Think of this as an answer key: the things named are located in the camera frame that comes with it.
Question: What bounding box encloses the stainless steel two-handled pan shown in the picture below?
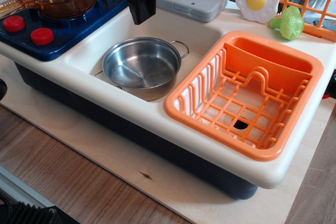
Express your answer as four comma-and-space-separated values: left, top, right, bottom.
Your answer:
93, 37, 190, 101

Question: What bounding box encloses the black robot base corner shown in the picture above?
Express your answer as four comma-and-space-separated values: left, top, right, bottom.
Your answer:
1, 190, 79, 224

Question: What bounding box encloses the cream toy sink unit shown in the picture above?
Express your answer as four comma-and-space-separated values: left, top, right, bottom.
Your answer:
1, 3, 335, 189

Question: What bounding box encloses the orange plastic drying rack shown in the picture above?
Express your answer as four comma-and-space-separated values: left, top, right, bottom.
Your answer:
164, 31, 324, 161

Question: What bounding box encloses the right red stove knob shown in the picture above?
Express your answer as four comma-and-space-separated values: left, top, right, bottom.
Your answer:
30, 28, 54, 46

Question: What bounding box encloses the red stove knob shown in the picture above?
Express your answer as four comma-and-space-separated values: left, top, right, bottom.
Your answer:
3, 16, 26, 33
30, 28, 54, 46

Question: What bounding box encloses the blue toy stove top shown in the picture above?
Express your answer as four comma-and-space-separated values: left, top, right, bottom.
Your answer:
1, 0, 130, 61

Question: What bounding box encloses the left red stove knob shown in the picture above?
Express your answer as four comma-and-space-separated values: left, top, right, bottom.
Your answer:
3, 16, 26, 33

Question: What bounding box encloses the green toy broccoli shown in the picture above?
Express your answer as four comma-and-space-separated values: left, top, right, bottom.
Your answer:
270, 6, 305, 40

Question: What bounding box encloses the light plywood base board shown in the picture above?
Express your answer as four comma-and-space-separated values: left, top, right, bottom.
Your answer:
1, 57, 335, 223

